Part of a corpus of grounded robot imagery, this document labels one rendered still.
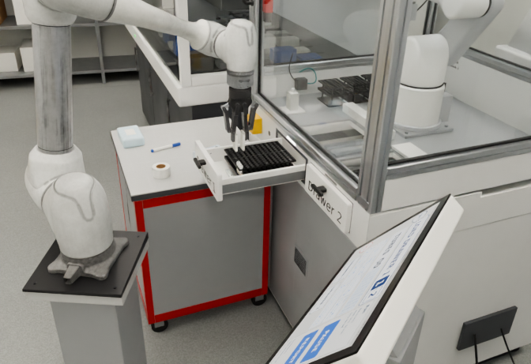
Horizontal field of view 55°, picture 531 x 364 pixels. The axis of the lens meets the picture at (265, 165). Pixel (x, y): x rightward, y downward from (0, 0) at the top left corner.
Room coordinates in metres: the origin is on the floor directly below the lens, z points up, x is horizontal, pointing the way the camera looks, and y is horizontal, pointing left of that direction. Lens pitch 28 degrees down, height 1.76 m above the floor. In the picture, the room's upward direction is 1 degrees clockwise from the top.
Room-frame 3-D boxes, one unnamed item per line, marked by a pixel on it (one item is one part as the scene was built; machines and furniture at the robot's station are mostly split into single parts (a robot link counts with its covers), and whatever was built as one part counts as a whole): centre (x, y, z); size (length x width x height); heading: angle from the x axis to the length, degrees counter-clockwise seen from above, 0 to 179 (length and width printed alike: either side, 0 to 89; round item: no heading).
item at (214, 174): (1.63, 0.21, 0.87); 0.29 x 0.02 x 0.11; 23
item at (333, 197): (1.46, -0.21, 0.87); 0.29 x 0.02 x 0.11; 23
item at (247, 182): (1.71, 0.02, 0.86); 0.40 x 0.26 x 0.06; 113
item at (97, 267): (1.21, 0.53, 0.80); 0.22 x 0.18 x 0.06; 171
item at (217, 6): (3.46, 0.25, 1.13); 1.78 x 1.14 x 0.45; 23
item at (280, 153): (1.70, 0.02, 0.87); 0.22 x 0.18 x 0.06; 113
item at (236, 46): (1.63, 0.10, 1.33); 0.13 x 0.11 x 0.16; 40
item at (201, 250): (2.01, 0.35, 0.38); 0.62 x 0.58 x 0.76; 23
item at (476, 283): (1.89, -0.55, 0.40); 1.03 x 0.95 x 0.80; 23
